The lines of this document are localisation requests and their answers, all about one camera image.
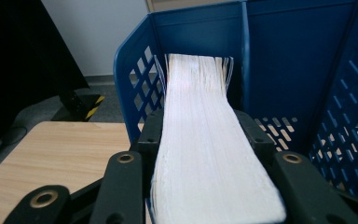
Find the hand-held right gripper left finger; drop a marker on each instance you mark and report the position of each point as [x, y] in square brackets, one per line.
[150, 133]

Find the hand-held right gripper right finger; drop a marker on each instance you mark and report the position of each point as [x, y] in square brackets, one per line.
[254, 137]

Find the blue book with white label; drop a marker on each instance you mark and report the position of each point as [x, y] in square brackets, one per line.
[205, 149]

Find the blue plastic file rack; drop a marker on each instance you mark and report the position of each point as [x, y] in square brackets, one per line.
[292, 62]

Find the black striped stand base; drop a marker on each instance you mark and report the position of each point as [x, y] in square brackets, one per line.
[80, 105]

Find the white panel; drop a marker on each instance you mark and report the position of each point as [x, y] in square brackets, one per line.
[99, 34]

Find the beige desk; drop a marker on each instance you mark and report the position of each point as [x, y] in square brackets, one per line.
[183, 4]

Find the black curtain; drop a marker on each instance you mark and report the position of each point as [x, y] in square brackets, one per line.
[18, 62]

